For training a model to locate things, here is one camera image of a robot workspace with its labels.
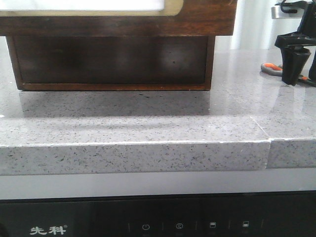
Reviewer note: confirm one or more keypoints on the dark brown wooden cabinet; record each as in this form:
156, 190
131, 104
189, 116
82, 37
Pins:
26, 86

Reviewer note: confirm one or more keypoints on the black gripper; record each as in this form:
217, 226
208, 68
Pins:
293, 60

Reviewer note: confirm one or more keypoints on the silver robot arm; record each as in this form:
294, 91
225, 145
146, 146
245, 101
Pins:
277, 13

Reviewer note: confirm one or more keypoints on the white corrugated back panel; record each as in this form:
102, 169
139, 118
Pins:
255, 28

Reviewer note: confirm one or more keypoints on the grey orange handled scissors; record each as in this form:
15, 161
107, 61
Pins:
274, 70

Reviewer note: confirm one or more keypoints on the black appliance control panel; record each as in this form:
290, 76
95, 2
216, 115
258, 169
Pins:
271, 214

